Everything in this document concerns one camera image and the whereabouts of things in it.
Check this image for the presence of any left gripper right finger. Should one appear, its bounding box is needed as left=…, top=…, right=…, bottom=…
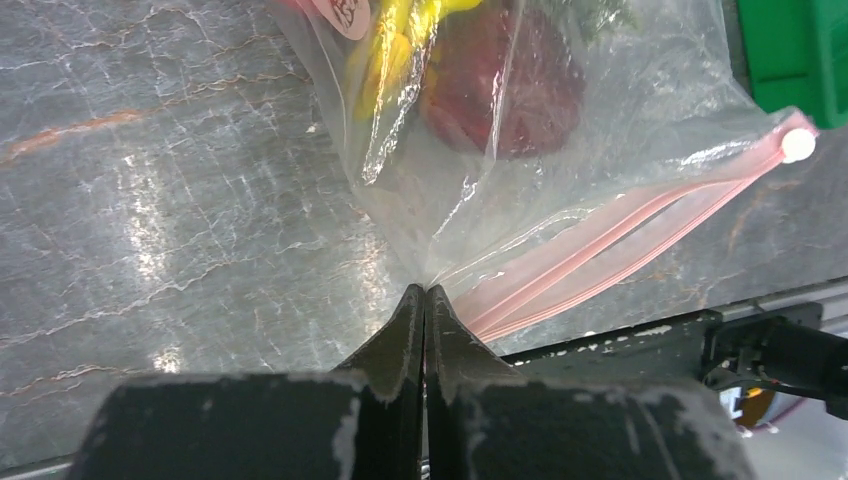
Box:
left=425, top=286, right=755, bottom=479

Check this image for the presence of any yellow fake banana bunch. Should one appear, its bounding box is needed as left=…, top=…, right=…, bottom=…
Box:
left=344, top=0, right=481, bottom=121

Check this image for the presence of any green plastic tray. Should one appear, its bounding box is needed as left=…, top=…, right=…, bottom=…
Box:
left=737, top=0, right=847, bottom=129

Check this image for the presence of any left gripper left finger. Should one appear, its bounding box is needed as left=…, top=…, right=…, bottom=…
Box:
left=68, top=285, right=425, bottom=479

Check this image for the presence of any clear zip top bag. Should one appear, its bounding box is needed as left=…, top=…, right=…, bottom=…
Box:
left=269, top=1, right=818, bottom=341

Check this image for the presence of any dark red fake fruit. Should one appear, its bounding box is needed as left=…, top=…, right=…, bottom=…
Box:
left=419, top=1, right=586, bottom=160

